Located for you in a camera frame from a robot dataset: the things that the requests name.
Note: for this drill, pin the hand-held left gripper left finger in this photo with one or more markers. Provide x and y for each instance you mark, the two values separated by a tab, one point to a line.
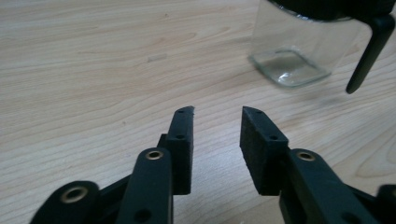
182	155

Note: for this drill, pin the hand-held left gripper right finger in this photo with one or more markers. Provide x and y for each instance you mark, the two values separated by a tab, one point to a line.
260	155

